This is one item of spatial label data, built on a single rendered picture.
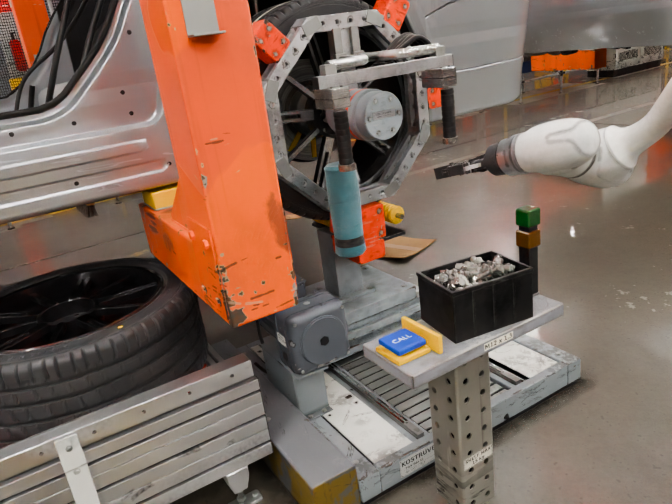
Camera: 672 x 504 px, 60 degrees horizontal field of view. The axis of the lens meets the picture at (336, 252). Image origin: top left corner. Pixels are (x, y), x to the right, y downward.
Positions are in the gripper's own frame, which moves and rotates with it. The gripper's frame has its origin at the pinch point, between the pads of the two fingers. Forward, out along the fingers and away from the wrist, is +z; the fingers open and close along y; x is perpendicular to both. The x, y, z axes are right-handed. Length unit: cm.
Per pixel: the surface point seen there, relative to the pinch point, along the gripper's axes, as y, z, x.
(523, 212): 6.0, -26.0, 12.1
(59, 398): 99, 30, 23
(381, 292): -5, 51, 36
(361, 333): 10, 46, 45
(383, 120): 5.6, 12.1, -17.3
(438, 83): -8.8, 3.6, -22.6
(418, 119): -19.0, 25.7, -16.2
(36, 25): 34, 246, -132
